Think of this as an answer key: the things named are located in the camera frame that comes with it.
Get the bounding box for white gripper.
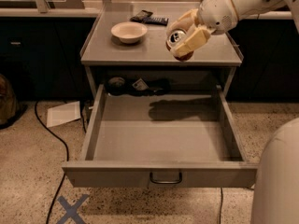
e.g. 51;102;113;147
166;0;238;57

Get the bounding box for red coke can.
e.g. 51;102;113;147
165;29;193;62

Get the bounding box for black items behind drawer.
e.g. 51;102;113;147
105;77;171;96

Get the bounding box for grey open top drawer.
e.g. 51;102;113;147
62;87;257;188

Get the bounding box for dark snack bag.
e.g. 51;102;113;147
130;10;152;23

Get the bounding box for white ceramic bowl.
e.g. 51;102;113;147
111;21;148;44

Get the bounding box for grey metal cabinet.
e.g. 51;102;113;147
80;2;242;93

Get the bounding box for dark counter cabinet left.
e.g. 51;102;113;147
0;17;94;100

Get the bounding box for white paper sheet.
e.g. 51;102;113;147
47;101;80;128

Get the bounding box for brown bag at left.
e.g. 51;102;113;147
0;74;20;127

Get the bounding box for blue tape cross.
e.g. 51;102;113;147
57;194;89;224

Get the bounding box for black floor cable right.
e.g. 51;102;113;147
218;187;224;224

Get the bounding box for black floor cable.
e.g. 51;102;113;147
218;187;224;224
33;100;70;224

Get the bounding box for black floor cable left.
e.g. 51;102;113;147
33;100;70;224

